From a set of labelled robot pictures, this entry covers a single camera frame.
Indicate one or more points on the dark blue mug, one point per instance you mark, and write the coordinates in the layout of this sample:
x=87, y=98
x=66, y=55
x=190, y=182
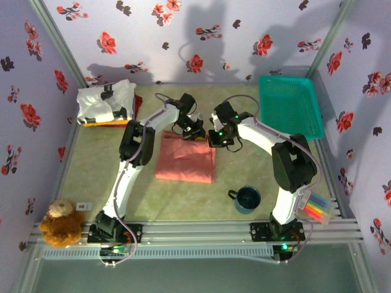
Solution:
x=248, y=200

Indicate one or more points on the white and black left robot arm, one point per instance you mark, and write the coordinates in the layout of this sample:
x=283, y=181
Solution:
x=122, y=189

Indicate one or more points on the teal plastic basket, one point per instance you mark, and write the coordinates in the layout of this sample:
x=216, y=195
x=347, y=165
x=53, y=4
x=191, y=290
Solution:
x=290, y=107

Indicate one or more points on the brown teddy bear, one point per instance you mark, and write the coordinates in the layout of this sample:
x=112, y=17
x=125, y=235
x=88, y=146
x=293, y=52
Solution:
x=62, y=227

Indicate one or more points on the yellow folded t-shirt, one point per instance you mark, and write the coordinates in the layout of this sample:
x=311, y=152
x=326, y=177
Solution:
x=100, y=123

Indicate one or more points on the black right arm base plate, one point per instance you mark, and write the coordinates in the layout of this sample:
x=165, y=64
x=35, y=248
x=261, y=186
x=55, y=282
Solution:
x=259, y=232

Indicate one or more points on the small white card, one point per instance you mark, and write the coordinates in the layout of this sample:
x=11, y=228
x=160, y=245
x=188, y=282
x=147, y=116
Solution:
x=83, y=206

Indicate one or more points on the pink t-shirt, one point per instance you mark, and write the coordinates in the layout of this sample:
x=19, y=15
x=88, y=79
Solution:
x=186, y=161

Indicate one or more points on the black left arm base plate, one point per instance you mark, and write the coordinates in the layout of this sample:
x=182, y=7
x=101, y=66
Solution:
x=134, y=232

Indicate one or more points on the white t-shirt with black print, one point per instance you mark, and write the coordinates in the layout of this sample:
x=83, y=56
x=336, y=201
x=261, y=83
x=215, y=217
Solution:
x=91, y=102

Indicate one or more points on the control board with green light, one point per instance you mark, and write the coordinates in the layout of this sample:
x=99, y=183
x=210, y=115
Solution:
x=114, y=250
x=284, y=248

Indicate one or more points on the aluminium frame post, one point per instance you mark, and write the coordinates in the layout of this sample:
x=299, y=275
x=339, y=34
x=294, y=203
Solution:
x=331, y=38
x=58, y=42

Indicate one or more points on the clear box of coloured markers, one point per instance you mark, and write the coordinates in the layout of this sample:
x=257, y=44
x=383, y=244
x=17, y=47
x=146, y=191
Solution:
x=319, y=210

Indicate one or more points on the aluminium rail frame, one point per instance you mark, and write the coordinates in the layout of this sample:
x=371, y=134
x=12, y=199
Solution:
x=195, y=232

